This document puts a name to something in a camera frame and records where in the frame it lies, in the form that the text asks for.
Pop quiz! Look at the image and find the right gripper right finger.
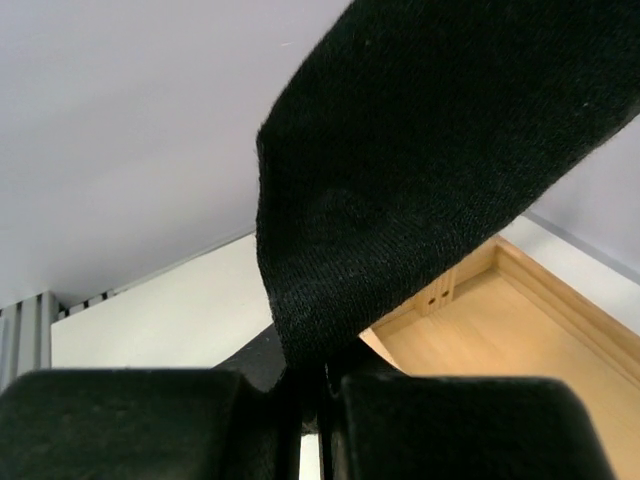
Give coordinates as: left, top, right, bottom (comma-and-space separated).
324, 340, 615, 479

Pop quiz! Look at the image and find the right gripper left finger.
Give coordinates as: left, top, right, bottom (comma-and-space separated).
1, 328, 316, 479

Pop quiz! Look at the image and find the black sock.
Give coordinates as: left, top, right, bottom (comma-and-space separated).
256, 1, 639, 368

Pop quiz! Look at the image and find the wooden clothes rack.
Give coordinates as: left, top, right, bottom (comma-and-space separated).
360, 237, 639, 479

